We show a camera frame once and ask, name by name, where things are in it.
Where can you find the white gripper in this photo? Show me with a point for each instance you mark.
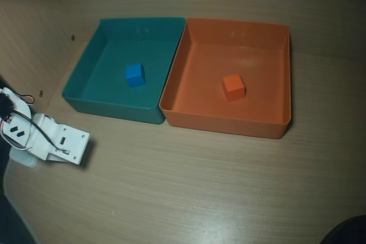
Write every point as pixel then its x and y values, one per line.
pixel 48 130

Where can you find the blue cube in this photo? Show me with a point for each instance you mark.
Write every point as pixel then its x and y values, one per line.
pixel 135 75

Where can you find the orange cube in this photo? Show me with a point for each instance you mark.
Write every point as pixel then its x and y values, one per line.
pixel 234 87

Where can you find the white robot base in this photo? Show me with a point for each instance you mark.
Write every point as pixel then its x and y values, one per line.
pixel 25 161

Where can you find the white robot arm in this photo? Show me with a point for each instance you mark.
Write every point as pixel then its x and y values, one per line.
pixel 21 112

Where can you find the teal plastic box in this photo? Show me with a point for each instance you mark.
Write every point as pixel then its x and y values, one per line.
pixel 114 55

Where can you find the orange plastic box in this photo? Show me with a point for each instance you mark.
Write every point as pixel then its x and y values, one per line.
pixel 257 55

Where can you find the black round object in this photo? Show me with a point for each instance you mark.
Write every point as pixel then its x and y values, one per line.
pixel 349 232

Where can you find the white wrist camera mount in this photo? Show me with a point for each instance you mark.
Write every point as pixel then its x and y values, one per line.
pixel 74 141

